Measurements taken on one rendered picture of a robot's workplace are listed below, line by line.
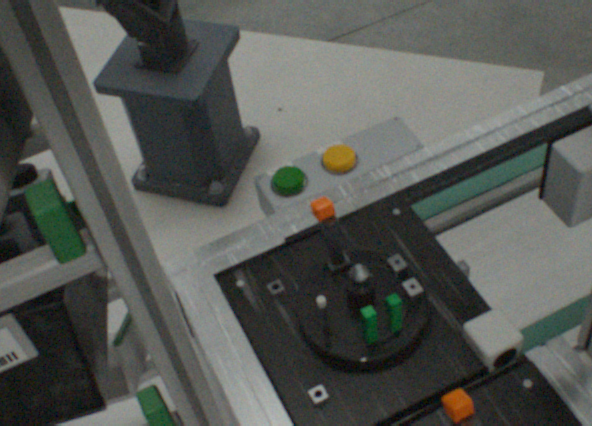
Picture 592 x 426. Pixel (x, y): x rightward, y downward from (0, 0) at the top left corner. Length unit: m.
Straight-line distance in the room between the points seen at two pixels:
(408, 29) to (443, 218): 1.81
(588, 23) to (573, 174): 2.19
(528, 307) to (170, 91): 0.49
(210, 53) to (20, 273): 0.76
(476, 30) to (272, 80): 1.53
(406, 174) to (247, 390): 0.33
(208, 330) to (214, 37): 0.39
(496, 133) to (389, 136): 0.14
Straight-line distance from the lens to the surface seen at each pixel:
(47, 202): 0.31
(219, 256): 0.98
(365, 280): 0.83
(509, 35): 2.77
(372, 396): 0.84
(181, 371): 0.42
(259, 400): 0.86
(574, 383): 0.88
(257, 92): 1.30
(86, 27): 1.53
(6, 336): 0.35
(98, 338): 0.52
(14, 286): 0.34
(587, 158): 0.67
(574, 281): 0.99
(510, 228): 1.03
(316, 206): 0.85
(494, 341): 0.85
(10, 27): 0.26
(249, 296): 0.91
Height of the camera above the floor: 1.72
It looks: 50 degrees down
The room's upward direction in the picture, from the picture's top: 9 degrees counter-clockwise
